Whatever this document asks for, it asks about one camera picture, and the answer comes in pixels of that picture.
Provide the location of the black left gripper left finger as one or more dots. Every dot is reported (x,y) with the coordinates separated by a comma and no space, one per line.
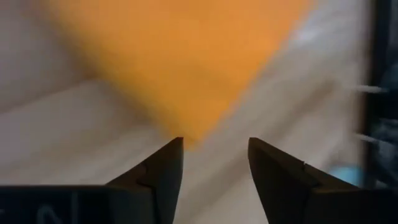
(124,202)

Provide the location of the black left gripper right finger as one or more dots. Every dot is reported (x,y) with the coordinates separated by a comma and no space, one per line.
(311,205)

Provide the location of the orange microfiber towel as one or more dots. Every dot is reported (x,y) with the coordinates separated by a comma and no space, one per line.
(186,62)

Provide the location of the blue microfiber towel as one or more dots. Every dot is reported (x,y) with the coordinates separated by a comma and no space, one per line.
(345,175)

